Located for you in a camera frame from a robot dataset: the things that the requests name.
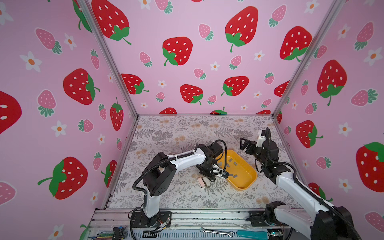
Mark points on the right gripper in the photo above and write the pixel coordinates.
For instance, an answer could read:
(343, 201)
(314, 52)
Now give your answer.
(253, 145)

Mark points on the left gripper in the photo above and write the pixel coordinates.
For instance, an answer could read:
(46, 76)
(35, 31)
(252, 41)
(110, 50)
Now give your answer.
(209, 174)

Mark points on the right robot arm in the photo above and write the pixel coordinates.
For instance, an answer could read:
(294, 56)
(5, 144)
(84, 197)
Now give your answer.
(321, 221)

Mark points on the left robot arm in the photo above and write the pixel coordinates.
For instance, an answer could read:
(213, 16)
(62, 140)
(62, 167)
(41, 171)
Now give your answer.
(158, 175)

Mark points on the yellow plastic tray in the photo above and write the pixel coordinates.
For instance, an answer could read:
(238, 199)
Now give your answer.
(236, 165)

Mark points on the silver wrench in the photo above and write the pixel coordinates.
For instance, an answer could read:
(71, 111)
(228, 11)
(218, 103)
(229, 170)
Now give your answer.
(231, 234)

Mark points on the teal handled tool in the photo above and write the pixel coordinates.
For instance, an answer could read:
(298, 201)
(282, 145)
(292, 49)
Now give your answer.
(258, 235)

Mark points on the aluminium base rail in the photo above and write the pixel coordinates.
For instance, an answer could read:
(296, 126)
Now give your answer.
(185, 224)

